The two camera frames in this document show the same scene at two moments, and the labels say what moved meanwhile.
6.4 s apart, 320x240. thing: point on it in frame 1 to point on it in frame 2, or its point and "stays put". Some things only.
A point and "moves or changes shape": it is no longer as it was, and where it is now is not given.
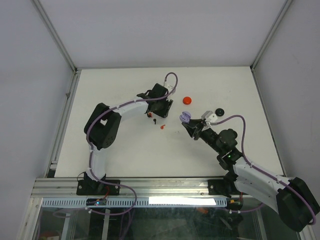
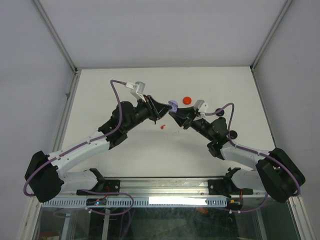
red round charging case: [187, 100] stays put
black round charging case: [219, 112] stays put
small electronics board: [96, 201] stays put
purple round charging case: [185, 117] moves or changes shape
